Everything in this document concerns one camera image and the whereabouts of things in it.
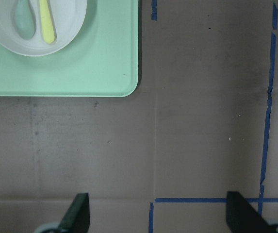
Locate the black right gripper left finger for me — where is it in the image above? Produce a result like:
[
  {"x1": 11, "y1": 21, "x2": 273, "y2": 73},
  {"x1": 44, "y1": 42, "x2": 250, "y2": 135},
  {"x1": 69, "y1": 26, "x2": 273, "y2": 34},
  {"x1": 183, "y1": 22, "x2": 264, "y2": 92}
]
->
[{"x1": 57, "y1": 193, "x2": 90, "y2": 233}]

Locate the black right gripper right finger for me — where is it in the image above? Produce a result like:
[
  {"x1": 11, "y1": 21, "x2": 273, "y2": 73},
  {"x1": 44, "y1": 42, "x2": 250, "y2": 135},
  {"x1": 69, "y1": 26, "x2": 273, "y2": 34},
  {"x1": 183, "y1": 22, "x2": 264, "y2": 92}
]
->
[{"x1": 226, "y1": 191, "x2": 278, "y2": 233}]

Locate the yellow plastic fork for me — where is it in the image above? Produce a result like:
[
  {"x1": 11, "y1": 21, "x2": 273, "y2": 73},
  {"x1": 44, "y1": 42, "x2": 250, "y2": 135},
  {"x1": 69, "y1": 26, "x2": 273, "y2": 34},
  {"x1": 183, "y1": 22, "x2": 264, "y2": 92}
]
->
[{"x1": 39, "y1": 0, "x2": 56, "y2": 44}]

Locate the white round plate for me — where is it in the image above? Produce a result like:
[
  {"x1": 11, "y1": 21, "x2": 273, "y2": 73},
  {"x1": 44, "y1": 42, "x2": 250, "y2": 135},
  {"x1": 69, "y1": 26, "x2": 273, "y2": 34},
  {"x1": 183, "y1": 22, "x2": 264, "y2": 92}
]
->
[{"x1": 0, "y1": 0, "x2": 87, "y2": 57}]

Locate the light green tray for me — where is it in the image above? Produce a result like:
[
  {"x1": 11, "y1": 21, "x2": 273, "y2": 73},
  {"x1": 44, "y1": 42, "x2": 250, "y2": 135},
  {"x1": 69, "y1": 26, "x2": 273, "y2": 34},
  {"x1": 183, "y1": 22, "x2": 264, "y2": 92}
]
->
[{"x1": 0, "y1": 0, "x2": 140, "y2": 97}]

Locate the grey-green plastic spoon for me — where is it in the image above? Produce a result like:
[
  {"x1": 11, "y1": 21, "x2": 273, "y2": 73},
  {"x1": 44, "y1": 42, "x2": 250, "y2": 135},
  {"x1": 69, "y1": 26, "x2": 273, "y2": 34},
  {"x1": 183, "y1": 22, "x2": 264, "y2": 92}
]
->
[{"x1": 14, "y1": 0, "x2": 36, "y2": 40}]

